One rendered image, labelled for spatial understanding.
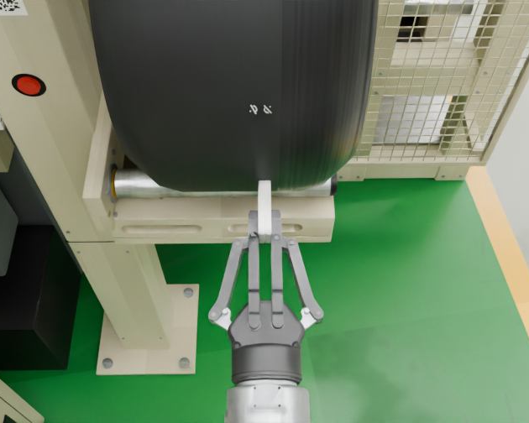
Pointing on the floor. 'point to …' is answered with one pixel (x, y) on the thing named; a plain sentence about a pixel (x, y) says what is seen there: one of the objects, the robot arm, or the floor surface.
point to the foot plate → (154, 365)
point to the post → (71, 154)
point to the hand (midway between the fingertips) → (264, 211)
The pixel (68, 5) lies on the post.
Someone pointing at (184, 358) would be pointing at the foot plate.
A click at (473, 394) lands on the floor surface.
